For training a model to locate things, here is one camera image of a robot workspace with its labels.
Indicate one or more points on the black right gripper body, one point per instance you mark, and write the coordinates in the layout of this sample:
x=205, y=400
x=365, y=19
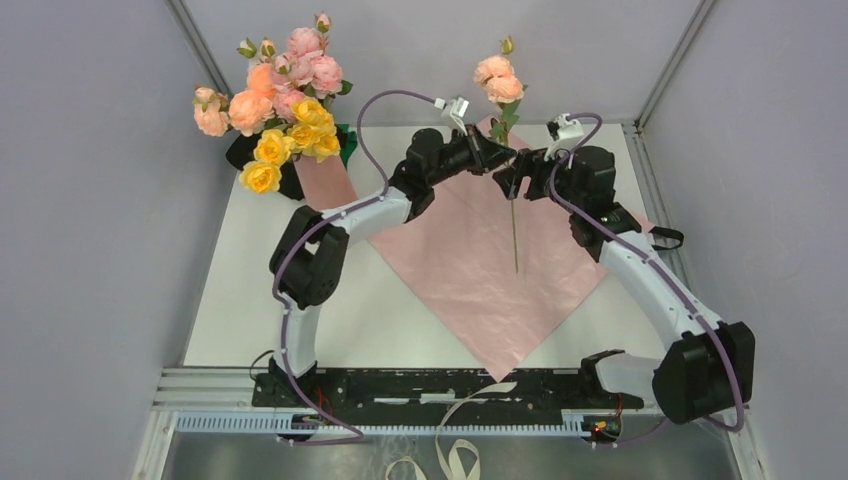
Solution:
x=563, y=175

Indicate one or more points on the purple wrapping paper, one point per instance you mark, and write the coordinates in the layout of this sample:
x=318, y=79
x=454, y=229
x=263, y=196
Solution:
x=502, y=285

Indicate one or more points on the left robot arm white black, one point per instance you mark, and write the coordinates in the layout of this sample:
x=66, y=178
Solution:
x=309, y=259

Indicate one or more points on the green cloth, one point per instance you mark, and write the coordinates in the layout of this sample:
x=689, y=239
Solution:
x=348, y=142

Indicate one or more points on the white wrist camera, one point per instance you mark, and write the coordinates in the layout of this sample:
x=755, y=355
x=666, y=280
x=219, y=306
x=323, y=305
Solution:
x=452, y=111
x=565, y=131

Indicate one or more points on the pink flowers in vase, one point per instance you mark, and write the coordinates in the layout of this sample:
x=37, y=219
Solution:
x=257, y=53

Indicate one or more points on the orange rose stem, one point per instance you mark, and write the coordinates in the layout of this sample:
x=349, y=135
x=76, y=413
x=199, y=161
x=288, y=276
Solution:
x=260, y=81
x=246, y=112

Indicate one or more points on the pink rose stem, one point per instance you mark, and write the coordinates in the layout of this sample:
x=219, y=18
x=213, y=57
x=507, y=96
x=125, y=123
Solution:
x=305, y=69

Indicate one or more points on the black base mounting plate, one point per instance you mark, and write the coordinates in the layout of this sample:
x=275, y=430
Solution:
x=558, y=388

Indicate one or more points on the pink cylindrical vase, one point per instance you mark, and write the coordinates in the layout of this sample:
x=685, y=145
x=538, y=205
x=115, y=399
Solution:
x=325, y=184

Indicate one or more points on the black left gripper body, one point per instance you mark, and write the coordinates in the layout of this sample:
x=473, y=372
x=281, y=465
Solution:
x=458, y=157

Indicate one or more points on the black cloth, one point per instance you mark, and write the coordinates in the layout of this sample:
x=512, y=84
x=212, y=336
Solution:
x=240, y=152

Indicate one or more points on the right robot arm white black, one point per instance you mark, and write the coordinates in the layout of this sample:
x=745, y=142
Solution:
x=707, y=366

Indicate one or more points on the aluminium frame rail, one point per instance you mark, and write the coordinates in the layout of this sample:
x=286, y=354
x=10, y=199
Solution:
x=662, y=185

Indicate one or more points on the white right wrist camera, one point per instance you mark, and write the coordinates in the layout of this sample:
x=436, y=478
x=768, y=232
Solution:
x=565, y=131

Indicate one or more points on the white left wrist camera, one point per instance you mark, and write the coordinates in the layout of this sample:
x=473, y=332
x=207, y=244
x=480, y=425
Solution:
x=452, y=111

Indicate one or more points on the pink and yellow flower bouquet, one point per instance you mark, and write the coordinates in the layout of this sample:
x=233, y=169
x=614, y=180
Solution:
x=496, y=76

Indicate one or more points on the yellow flower stem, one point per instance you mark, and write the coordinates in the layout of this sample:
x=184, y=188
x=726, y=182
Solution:
x=312, y=134

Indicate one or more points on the black ribbon gold lettering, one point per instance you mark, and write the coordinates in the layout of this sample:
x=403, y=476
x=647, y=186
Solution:
x=666, y=239

